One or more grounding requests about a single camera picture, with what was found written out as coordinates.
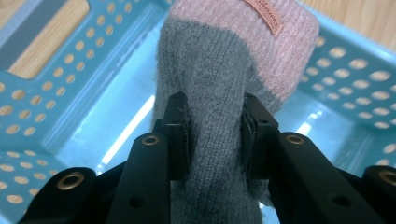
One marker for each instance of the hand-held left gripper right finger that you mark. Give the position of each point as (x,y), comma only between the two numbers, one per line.
(260,146)

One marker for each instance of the blue perforated plastic basket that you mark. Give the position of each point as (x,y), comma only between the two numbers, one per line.
(118,102)

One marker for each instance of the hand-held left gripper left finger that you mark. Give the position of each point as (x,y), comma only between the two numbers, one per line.
(177,140)

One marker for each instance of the grey and pink knit sock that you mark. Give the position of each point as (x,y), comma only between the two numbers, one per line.
(214,71)

